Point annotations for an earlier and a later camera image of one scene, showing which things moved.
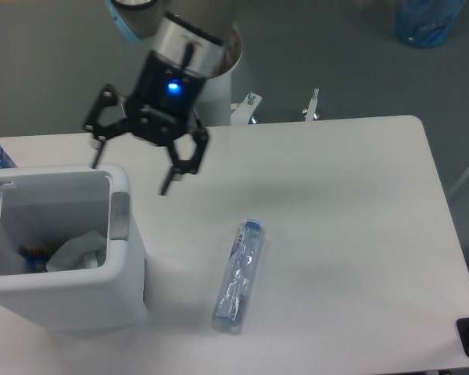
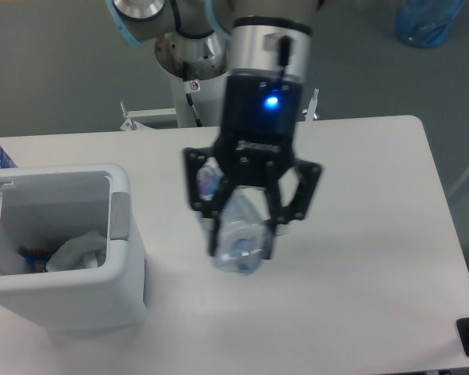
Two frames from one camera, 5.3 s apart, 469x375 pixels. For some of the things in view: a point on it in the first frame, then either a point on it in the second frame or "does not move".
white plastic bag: (87, 251) does not move
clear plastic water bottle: (238, 278) -> (244, 235)
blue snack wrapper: (37, 259) does not move
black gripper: (167, 94) -> (255, 148)
